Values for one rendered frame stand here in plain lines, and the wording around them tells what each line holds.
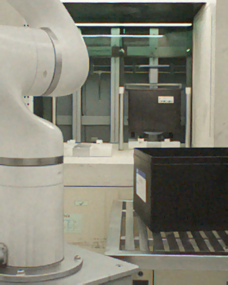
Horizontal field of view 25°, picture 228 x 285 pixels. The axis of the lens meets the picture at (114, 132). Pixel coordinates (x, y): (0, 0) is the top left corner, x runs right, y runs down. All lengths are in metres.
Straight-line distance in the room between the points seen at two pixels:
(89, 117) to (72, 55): 1.59
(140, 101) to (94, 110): 0.44
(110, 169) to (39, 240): 0.75
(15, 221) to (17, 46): 0.29
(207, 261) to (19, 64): 0.52
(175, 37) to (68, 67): 1.26
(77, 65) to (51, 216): 0.27
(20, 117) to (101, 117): 1.65
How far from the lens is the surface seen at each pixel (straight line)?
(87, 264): 0.98
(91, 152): 1.83
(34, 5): 0.97
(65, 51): 0.92
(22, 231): 0.92
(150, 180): 1.21
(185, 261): 1.05
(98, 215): 1.66
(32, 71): 0.89
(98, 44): 2.14
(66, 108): 2.54
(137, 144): 2.14
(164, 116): 2.14
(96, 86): 2.53
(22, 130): 0.89
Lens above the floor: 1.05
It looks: 3 degrees down
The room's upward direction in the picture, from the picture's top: straight up
